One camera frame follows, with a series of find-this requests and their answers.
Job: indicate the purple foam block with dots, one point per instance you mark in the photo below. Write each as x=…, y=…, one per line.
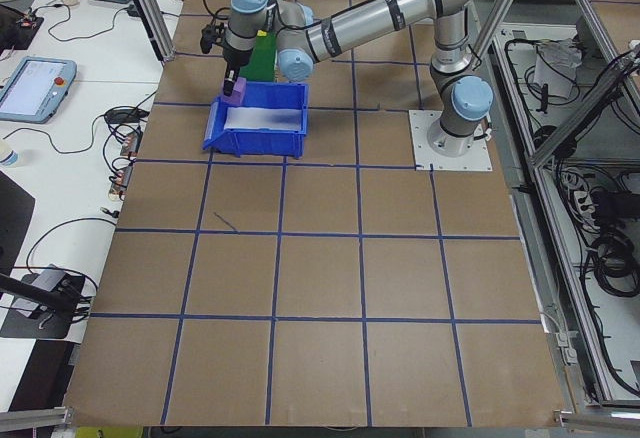
x=240, y=93

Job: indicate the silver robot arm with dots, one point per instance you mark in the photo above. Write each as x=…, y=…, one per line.
x=360, y=23

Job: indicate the green conveyor belt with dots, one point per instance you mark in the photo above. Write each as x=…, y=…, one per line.
x=262, y=58

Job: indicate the blue plastic storage bin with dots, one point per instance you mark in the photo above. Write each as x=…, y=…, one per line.
x=260, y=145

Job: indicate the black power brick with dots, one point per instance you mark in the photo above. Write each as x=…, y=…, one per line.
x=125, y=115

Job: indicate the small black hub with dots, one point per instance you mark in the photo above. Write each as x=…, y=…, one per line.
x=134, y=9

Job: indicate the white round puck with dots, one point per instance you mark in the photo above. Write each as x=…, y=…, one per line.
x=67, y=0

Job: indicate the black electronics tray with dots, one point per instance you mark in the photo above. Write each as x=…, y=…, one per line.
x=20, y=28

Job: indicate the black monitor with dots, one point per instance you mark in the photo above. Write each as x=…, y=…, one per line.
x=12, y=223

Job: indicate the grey box device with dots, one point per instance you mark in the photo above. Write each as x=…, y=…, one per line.
x=50, y=279

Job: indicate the white crumpled paper bag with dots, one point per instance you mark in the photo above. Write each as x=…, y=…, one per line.
x=555, y=75

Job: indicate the white power strip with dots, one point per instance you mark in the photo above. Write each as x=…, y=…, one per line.
x=580, y=198

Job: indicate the aluminium extrusion bar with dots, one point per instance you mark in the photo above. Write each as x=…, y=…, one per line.
x=35, y=418

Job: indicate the black power adapter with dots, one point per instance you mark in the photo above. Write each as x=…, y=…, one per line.
x=607, y=205

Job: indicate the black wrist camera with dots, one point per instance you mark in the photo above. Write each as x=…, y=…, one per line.
x=210, y=38

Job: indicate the aluminium extrusion post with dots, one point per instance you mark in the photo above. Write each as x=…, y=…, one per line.
x=150, y=13

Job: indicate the white square base plate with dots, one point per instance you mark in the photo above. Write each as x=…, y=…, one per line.
x=475, y=158

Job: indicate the black stand base plate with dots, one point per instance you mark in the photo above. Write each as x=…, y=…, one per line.
x=30, y=325

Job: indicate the metal V-shaped frame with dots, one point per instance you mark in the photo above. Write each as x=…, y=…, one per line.
x=575, y=125

